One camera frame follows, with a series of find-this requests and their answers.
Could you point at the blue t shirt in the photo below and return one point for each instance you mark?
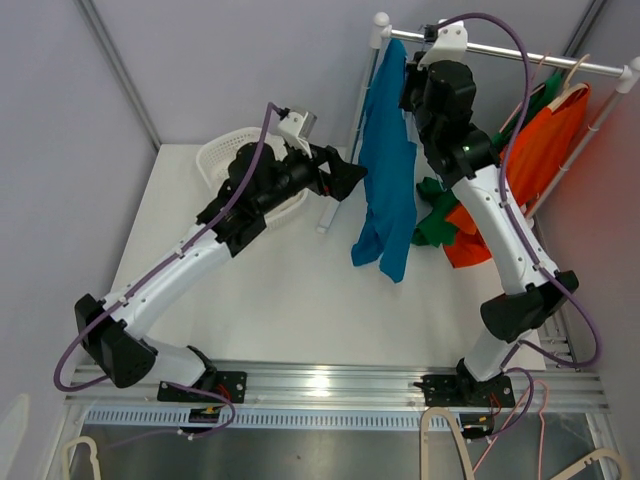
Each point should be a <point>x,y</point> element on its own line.
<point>389,157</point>

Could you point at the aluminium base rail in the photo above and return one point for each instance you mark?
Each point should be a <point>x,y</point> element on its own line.
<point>297,396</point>

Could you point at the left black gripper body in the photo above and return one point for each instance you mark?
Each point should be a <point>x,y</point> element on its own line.
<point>317,180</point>

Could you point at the orange t shirt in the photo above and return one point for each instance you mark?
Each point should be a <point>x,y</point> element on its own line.
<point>540,150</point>

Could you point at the beige hanger below table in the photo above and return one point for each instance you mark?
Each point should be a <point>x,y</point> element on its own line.
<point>430,440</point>

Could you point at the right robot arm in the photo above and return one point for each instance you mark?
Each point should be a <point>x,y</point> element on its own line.
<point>440,98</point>

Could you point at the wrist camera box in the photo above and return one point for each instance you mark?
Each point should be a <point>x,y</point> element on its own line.
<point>447,43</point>
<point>295,126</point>

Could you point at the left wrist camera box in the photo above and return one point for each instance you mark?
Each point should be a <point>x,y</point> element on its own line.
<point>295,126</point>

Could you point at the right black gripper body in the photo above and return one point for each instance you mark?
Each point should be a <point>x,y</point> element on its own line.
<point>413,88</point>

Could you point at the green t shirt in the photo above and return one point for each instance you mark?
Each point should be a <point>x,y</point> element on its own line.
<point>434,229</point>

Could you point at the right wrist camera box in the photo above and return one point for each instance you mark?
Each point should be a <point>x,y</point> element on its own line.
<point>447,43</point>

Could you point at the metal clothes rack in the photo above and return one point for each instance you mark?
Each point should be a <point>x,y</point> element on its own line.
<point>381,30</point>

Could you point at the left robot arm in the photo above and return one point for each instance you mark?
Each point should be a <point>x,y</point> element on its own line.
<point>115,328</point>

